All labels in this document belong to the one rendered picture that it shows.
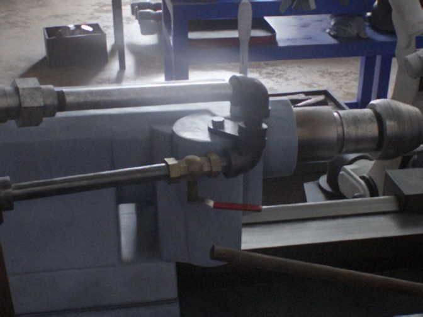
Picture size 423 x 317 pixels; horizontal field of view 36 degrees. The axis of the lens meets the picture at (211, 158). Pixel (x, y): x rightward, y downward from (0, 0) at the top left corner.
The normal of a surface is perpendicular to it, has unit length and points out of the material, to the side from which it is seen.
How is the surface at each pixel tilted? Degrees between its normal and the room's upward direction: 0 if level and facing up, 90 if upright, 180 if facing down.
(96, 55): 90
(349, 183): 90
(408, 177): 0
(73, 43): 90
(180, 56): 90
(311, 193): 0
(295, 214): 45
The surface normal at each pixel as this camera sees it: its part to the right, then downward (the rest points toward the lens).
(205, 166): 0.38, 0.04
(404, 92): -0.95, 0.15
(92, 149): 0.15, 0.32
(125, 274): 0.14, -0.03
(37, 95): 0.45, -0.18
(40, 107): 0.43, 0.57
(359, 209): 0.11, -0.32
